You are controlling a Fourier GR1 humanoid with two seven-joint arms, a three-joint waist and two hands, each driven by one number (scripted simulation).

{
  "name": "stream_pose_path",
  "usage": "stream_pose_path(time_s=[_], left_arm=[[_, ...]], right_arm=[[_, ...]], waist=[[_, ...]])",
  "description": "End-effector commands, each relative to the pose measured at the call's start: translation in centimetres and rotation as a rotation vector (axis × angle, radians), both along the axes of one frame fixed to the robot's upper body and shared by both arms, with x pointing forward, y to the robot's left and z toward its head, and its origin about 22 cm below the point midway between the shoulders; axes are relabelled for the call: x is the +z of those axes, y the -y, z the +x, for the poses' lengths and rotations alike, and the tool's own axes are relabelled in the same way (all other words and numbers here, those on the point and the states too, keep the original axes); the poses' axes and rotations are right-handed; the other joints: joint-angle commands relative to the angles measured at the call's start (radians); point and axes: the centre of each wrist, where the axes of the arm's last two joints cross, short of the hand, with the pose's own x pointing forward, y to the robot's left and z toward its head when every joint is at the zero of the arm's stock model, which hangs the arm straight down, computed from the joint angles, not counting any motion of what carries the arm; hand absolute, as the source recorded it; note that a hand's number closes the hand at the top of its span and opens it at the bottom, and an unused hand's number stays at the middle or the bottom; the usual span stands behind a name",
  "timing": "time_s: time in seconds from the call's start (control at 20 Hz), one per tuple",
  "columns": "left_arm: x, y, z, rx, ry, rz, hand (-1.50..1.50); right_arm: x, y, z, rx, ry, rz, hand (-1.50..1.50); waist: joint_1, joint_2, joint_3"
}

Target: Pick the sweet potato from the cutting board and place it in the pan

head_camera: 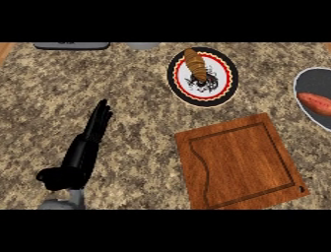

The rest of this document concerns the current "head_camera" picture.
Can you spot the dark grey flat appliance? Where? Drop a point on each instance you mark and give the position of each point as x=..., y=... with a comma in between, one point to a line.
x=72, y=45

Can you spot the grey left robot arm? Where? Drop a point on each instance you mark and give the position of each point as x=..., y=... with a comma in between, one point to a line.
x=66, y=202

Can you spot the brown croissant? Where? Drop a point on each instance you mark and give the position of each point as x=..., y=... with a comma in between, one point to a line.
x=196, y=64

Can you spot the pale grey round object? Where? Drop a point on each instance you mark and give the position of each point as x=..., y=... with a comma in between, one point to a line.
x=143, y=45

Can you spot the black white red plate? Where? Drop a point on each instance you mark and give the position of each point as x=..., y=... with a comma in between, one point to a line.
x=220, y=88

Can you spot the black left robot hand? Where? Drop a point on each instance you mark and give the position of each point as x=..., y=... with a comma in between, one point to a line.
x=83, y=149

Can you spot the brown wooden cutting board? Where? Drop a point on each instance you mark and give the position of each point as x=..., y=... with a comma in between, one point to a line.
x=242, y=164

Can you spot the dark grey pan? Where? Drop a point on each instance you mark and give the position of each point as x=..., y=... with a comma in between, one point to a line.
x=326, y=95

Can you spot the orange sweet potato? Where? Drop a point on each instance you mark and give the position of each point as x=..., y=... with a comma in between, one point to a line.
x=319, y=103

